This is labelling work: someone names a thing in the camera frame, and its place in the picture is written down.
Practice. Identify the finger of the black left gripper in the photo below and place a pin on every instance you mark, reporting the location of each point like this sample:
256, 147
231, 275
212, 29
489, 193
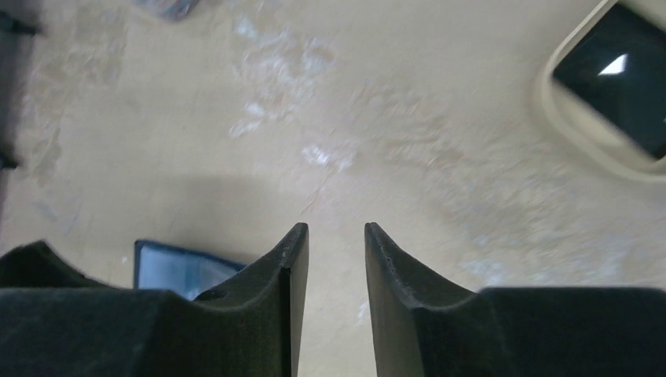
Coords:
37, 265

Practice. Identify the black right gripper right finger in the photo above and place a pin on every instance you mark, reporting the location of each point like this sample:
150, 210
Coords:
426, 325

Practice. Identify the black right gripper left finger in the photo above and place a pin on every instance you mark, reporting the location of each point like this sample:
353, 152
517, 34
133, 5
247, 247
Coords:
249, 325

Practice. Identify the blue leather card holder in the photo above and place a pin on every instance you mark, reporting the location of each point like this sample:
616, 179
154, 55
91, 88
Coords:
186, 272

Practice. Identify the beige oval card tray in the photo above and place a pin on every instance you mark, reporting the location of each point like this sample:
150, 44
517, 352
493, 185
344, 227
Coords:
581, 125

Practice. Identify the stack of credit cards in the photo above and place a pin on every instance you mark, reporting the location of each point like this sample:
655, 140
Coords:
618, 69

